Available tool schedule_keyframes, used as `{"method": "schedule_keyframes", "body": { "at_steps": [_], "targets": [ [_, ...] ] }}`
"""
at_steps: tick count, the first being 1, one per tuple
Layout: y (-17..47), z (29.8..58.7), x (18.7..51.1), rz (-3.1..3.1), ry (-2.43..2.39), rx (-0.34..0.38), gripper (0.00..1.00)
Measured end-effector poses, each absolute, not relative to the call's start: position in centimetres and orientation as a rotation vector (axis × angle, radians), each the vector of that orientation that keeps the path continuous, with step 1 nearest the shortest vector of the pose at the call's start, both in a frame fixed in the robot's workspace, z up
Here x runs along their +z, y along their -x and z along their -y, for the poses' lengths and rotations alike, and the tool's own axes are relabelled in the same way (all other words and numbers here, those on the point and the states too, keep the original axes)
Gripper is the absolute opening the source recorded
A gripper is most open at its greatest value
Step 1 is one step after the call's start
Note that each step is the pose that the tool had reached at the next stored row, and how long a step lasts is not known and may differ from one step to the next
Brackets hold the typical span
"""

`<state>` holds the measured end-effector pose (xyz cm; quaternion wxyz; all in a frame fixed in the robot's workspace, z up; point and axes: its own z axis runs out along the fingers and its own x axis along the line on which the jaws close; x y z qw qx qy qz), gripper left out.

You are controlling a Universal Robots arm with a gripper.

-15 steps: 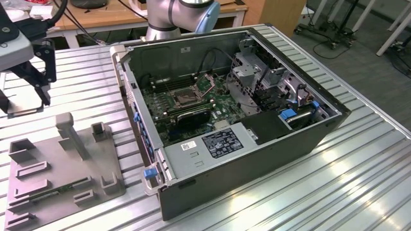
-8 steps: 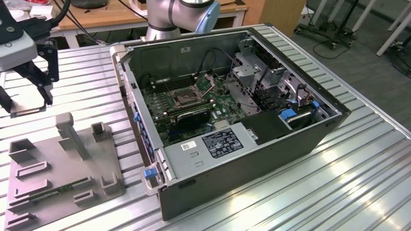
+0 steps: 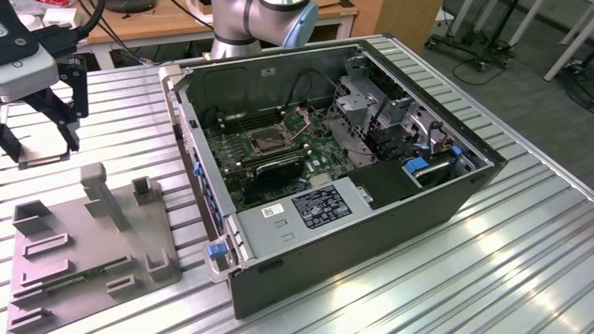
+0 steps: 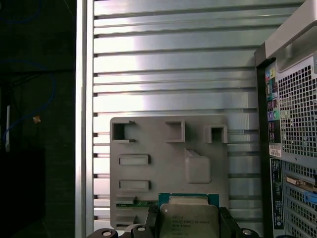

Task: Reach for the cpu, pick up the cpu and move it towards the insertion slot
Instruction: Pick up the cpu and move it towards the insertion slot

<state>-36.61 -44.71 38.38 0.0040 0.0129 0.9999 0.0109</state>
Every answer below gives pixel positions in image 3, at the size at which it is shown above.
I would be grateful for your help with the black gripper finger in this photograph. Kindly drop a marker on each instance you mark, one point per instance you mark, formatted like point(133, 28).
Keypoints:
point(8, 141)
point(80, 90)

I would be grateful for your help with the silver square CPU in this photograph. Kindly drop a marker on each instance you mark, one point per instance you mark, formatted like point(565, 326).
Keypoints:
point(42, 158)

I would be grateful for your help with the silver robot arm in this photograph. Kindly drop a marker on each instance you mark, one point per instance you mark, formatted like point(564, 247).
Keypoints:
point(241, 21)

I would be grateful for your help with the CPU socket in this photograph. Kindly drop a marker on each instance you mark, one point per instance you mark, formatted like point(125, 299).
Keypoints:
point(269, 139)

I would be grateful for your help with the small white box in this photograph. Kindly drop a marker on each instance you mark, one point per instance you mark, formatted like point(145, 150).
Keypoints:
point(60, 15)

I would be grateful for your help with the red packet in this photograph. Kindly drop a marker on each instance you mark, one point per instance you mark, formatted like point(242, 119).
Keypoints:
point(58, 2)

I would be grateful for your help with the wooden desk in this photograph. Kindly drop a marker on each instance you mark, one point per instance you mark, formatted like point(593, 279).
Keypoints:
point(177, 33)

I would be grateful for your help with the black round object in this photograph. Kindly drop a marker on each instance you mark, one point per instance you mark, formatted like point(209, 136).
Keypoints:
point(133, 4)

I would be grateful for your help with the gray parts rack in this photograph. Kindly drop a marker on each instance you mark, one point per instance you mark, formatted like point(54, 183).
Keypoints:
point(93, 250)

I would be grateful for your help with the thin metal locking lever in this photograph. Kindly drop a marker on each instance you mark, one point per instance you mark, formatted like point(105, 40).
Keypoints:
point(245, 135)

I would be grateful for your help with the green RAM stick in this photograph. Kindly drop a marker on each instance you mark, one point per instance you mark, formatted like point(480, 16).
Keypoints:
point(74, 278)

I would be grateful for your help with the black graphics card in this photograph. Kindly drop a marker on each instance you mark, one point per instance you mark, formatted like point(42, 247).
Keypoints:
point(278, 172)

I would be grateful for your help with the blue case latch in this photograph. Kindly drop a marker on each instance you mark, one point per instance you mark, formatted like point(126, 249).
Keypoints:
point(215, 251)

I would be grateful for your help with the green motherboard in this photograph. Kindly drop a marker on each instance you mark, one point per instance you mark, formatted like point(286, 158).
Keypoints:
point(325, 146)

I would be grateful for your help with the gray power supply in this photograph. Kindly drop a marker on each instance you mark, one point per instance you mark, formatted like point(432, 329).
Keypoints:
point(269, 236)

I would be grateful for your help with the gray metal drive cage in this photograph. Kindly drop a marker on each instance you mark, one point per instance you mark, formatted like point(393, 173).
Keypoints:
point(357, 104)

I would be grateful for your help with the black drive bay cover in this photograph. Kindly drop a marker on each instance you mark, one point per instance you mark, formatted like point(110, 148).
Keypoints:
point(381, 184)

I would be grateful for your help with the wooden cabinet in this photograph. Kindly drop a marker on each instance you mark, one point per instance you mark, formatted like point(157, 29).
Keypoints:
point(404, 21)

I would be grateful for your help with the blue disk carrier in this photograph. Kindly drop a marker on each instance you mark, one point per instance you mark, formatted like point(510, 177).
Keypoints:
point(416, 164)

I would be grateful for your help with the black open PC case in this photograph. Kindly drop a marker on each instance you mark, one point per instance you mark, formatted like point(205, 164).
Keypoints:
point(347, 264)

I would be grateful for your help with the small blue clip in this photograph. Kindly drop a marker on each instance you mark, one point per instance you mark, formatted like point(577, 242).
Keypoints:
point(454, 151)

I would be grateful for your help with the black wheeled stand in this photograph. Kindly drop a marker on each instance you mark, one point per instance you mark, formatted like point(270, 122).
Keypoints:
point(493, 48)

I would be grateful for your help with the white table frame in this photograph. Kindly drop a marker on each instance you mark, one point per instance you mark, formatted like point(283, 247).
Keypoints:
point(564, 48)

